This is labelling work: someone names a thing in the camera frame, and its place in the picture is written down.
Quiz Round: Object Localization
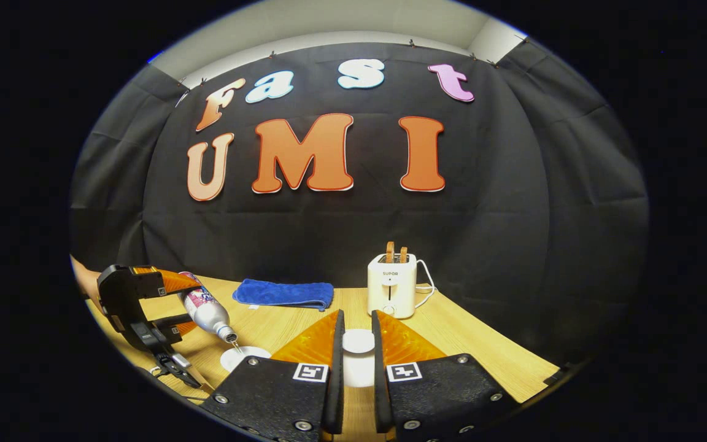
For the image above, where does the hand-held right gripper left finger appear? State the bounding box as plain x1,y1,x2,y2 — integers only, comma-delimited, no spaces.
199,309,346,441

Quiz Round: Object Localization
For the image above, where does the white teacup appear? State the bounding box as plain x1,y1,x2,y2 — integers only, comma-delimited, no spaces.
220,345,273,374

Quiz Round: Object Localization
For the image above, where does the cream toaster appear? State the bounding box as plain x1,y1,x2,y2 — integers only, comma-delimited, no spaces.
366,253,418,320

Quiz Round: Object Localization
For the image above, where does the white teacup lid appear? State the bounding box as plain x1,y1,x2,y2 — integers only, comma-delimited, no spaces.
342,328,377,389

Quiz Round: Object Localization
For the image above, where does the blue towel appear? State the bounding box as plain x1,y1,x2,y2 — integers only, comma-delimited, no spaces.
232,278,335,312

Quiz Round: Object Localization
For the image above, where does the white toaster cable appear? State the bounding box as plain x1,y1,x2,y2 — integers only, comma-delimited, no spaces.
414,258,438,309

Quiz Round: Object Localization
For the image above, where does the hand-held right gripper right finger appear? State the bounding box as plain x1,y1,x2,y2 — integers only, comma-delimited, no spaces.
371,309,517,441

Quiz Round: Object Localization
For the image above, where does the silver water bottle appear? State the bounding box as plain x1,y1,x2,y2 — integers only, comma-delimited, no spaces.
179,271,239,344

